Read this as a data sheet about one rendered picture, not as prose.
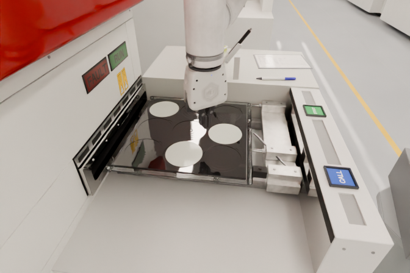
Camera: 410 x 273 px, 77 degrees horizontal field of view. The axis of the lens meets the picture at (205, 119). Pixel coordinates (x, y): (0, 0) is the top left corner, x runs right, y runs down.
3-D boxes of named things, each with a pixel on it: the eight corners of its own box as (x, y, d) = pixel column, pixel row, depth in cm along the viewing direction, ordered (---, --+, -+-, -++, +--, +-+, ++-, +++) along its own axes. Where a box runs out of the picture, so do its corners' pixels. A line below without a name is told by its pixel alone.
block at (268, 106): (261, 111, 90) (262, 104, 88) (260, 106, 93) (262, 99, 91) (284, 113, 89) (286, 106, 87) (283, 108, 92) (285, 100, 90)
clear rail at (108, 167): (105, 171, 65) (104, 167, 64) (107, 167, 66) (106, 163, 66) (252, 187, 61) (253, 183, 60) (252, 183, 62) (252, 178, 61)
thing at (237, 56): (222, 79, 92) (223, 42, 84) (222, 75, 95) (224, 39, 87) (239, 80, 91) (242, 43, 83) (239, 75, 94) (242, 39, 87)
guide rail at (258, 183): (117, 173, 74) (115, 166, 72) (119, 168, 76) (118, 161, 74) (295, 192, 68) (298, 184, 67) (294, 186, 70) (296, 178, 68)
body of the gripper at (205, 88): (191, 69, 53) (193, 115, 59) (233, 60, 57) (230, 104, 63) (177, 58, 58) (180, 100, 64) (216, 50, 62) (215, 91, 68)
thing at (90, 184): (86, 195, 64) (75, 169, 59) (144, 105, 100) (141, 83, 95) (93, 196, 64) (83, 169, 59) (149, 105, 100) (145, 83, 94)
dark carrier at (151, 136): (111, 166, 66) (110, 164, 66) (152, 99, 94) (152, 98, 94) (246, 180, 62) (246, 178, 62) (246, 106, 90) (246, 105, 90)
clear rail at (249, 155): (246, 186, 61) (247, 182, 60) (246, 105, 92) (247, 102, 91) (252, 187, 61) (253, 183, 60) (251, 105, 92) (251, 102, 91)
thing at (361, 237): (315, 277, 51) (335, 238, 43) (283, 120, 96) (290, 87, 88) (365, 284, 50) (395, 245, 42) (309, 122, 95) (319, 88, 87)
